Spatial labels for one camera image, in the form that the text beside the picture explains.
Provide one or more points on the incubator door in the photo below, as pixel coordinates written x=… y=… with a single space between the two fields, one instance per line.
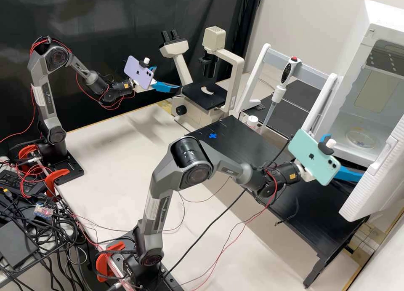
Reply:
x=378 y=183

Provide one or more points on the wrist camera phone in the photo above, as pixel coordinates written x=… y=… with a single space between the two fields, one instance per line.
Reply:
x=311 y=155
x=137 y=71

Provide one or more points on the pipette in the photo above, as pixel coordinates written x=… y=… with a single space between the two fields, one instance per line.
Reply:
x=287 y=73

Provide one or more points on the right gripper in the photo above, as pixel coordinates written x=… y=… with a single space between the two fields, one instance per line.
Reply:
x=307 y=174

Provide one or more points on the black power adapter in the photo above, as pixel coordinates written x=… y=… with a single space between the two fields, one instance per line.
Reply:
x=19 y=183

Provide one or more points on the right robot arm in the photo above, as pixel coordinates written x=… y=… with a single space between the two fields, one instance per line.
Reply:
x=195 y=155

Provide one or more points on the orange clamp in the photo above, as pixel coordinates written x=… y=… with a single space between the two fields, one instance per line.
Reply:
x=102 y=262
x=55 y=177
x=25 y=152

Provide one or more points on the white pipette stand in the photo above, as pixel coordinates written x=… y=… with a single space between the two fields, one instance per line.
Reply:
x=315 y=73

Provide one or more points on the petri dish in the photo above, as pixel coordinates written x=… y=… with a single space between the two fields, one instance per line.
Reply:
x=361 y=139

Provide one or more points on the right wrist camera phone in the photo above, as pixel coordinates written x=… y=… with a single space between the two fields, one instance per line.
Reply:
x=311 y=155

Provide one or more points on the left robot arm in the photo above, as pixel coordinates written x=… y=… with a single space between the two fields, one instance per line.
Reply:
x=42 y=104

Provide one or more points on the left wrist camera phone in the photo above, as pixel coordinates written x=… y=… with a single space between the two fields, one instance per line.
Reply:
x=137 y=71

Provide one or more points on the black platform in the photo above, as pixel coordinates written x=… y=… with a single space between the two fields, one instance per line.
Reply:
x=293 y=111
x=240 y=136

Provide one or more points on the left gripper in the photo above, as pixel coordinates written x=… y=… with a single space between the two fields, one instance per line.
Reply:
x=154 y=82

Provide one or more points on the white incubator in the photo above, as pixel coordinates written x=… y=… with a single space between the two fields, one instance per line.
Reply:
x=353 y=60

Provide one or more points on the white-capped bottle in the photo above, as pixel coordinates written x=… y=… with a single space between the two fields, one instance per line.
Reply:
x=252 y=120

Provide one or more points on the small circuit board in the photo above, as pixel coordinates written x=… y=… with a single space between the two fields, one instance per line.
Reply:
x=43 y=209

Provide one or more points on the cream microscope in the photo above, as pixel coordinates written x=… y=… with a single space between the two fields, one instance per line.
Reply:
x=221 y=55

